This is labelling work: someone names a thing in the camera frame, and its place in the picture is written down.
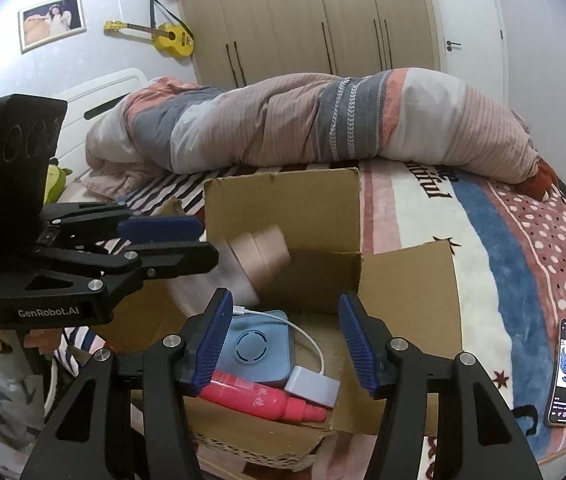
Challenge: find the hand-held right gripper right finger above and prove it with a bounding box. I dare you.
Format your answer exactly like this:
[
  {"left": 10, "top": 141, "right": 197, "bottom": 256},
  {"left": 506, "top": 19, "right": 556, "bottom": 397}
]
[{"left": 338, "top": 292, "right": 544, "bottom": 480}]

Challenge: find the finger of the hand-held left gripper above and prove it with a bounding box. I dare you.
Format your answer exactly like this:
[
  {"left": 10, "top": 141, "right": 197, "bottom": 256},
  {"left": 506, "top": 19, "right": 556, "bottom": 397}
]
[
  {"left": 0, "top": 240, "right": 220, "bottom": 302},
  {"left": 38, "top": 201, "right": 204, "bottom": 255}
]

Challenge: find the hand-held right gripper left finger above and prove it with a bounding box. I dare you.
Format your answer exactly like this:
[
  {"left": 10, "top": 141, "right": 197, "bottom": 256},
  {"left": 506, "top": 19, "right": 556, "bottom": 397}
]
[{"left": 20, "top": 287, "right": 236, "bottom": 480}]

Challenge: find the beige pink container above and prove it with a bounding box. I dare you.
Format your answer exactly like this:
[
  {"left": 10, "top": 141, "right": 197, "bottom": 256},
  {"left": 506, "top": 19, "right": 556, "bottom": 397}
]
[{"left": 214, "top": 225, "right": 292, "bottom": 311}]

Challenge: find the brown cardboard box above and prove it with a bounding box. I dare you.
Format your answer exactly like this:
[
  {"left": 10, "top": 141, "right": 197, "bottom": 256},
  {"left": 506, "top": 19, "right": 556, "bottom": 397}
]
[{"left": 103, "top": 167, "right": 464, "bottom": 472}]

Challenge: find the person's left hand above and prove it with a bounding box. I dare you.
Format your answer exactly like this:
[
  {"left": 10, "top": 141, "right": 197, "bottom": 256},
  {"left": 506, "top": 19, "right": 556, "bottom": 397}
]
[{"left": 0, "top": 305, "right": 62, "bottom": 362}]

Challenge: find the blue square device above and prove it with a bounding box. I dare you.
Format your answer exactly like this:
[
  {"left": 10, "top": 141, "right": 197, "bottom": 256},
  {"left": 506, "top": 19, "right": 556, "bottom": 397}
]
[{"left": 215, "top": 310, "right": 298, "bottom": 390}]

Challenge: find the green plush toy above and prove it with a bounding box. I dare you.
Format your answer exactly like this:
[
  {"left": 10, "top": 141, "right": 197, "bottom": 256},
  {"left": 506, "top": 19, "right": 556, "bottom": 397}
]
[{"left": 43, "top": 159, "right": 72, "bottom": 206}]

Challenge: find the white charger adapter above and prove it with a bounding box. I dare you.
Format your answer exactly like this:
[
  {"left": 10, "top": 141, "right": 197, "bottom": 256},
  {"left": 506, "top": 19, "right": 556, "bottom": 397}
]
[{"left": 284, "top": 366, "right": 341, "bottom": 409}]

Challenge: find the pink spray bottle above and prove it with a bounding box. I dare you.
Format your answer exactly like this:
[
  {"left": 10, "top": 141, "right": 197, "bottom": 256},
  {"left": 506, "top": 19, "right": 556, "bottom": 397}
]
[{"left": 198, "top": 370, "right": 328, "bottom": 423}]

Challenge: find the white bed headboard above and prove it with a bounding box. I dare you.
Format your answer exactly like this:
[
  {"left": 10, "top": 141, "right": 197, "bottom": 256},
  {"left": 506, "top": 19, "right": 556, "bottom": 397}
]
[{"left": 55, "top": 67, "right": 151, "bottom": 181}]

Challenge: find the striped pink grey quilt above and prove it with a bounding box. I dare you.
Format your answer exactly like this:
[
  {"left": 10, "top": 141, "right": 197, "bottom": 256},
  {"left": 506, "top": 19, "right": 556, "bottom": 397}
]
[{"left": 85, "top": 69, "right": 544, "bottom": 196}]

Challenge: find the printed dotted blanket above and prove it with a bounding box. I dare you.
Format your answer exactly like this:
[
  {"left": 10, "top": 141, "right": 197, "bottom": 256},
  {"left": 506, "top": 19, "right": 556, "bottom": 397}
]
[{"left": 358, "top": 157, "right": 566, "bottom": 480}]

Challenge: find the yellow guitar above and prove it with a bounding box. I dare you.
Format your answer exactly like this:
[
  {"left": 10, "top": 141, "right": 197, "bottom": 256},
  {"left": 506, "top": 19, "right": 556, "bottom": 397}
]
[{"left": 103, "top": 0, "right": 195, "bottom": 58}]

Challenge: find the beige wooden wardrobe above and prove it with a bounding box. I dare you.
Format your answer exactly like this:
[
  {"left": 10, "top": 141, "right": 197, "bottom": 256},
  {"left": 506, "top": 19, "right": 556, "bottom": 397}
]
[{"left": 178, "top": 0, "right": 441, "bottom": 91}]

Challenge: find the orange plush toy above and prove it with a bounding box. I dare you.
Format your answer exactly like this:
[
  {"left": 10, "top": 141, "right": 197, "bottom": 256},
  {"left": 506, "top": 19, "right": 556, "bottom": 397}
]
[{"left": 513, "top": 157, "right": 560, "bottom": 203}]

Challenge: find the white door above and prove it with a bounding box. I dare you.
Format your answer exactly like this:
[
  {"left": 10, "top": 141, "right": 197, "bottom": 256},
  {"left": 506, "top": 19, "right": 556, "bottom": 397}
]
[{"left": 423, "top": 0, "right": 509, "bottom": 106}]

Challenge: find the white charger with cable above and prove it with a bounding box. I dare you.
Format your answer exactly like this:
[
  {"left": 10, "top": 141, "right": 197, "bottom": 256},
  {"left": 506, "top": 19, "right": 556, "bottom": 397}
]
[{"left": 233, "top": 305, "right": 326, "bottom": 376}]

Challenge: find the framed wall photo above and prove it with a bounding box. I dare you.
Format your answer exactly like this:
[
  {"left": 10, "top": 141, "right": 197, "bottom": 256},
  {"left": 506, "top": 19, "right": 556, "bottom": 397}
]
[{"left": 18, "top": 0, "right": 86, "bottom": 54}]

